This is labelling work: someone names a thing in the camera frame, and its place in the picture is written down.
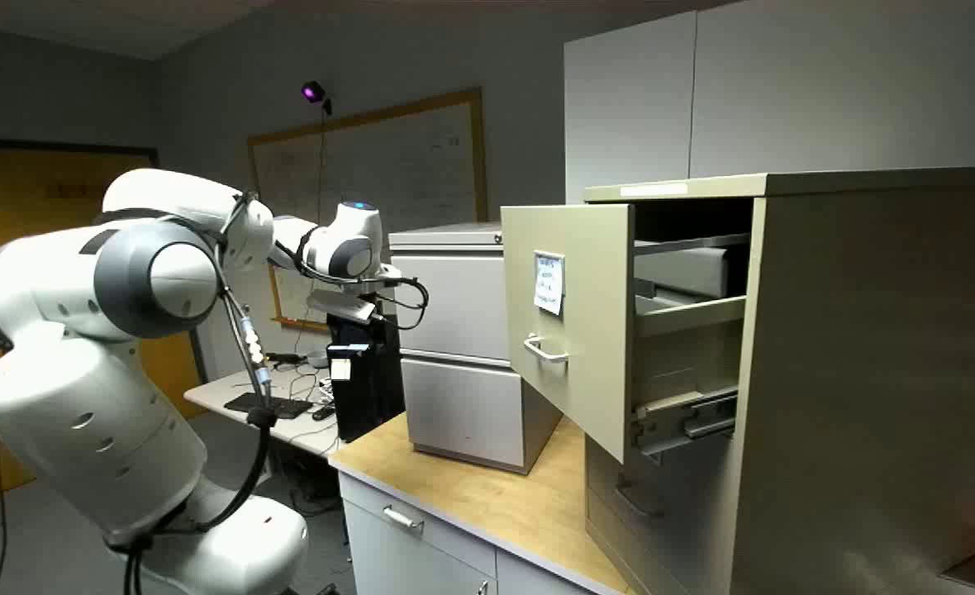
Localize camera with purple light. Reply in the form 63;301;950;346
298;77;338;119

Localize silver counter drawer handle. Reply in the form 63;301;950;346
378;502;430;534

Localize black flat desk item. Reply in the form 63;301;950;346
222;387;318;425

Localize beige cabinet drawer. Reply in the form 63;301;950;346
498;195;756;467

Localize grey file box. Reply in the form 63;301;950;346
632;237;752;301

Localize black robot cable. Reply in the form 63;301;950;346
119;195;434;595

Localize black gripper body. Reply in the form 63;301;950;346
325;314;404;390

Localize white wood-topped counter cabinet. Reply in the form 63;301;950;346
329;411;642;595

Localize grey two-drawer cabinet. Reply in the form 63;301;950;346
387;221;566;478

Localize light desk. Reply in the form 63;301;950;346
178;360;347;462

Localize orange wooden door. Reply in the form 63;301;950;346
0;135;206;513

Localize white paper drawer label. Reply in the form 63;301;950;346
530;247;569;322

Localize wood-framed whiteboard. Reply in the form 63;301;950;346
245;85;494;337

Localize beige metal filing cabinet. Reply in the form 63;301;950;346
583;164;975;595

